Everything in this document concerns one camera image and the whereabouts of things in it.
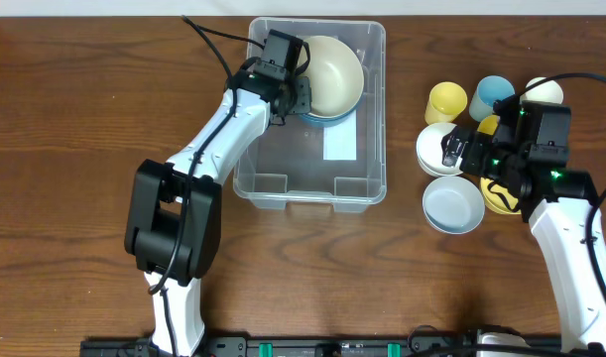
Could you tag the cream cup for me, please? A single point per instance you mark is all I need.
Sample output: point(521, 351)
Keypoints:
point(549, 92)

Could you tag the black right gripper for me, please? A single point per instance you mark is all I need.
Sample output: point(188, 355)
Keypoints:
point(467, 152)

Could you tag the cream large bowl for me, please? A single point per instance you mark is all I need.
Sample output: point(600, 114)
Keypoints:
point(336, 76)

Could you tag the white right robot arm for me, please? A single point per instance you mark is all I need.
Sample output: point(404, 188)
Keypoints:
point(562, 209)

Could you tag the white label in bin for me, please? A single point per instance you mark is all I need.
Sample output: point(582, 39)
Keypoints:
point(340, 141)

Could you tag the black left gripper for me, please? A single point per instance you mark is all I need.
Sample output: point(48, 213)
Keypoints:
point(300, 94)

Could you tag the light blue cup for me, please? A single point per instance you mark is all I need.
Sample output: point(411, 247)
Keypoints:
point(489, 89)

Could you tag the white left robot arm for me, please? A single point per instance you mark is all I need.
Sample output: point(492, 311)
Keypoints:
point(174, 222)

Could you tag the light grey small bowl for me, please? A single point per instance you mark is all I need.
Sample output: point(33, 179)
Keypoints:
point(453, 205)

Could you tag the clear plastic storage bin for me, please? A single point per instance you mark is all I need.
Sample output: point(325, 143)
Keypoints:
point(286, 163)

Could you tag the dark blue bowl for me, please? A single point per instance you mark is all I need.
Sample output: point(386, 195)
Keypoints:
point(317, 121)

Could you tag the white small bowl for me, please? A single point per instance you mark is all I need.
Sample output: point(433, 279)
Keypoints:
point(430, 153)

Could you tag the yellow small bowl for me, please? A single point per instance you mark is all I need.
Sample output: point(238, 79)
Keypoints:
point(497, 198)

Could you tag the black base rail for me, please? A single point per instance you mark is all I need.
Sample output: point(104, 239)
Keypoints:
point(239, 346)

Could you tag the yellow cup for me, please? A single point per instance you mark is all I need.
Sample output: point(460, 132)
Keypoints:
point(445, 102)
point(489, 125)

